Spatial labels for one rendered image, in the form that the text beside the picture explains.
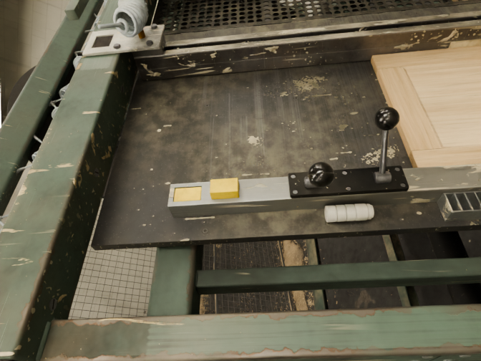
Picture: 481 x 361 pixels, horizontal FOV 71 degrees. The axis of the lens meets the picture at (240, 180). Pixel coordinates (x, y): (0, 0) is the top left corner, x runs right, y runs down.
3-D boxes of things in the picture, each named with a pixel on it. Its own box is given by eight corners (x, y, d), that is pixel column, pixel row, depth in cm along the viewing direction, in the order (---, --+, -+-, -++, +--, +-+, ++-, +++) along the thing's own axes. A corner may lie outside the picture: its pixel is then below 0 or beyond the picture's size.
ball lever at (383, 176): (396, 187, 57) (404, 108, 52) (373, 188, 57) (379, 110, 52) (389, 178, 61) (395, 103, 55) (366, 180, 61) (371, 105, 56)
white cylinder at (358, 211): (326, 225, 60) (371, 223, 59) (328, 217, 57) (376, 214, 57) (323, 210, 61) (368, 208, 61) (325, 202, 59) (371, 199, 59)
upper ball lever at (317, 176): (322, 193, 60) (338, 185, 47) (300, 194, 60) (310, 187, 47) (321, 172, 61) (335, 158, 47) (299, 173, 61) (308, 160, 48)
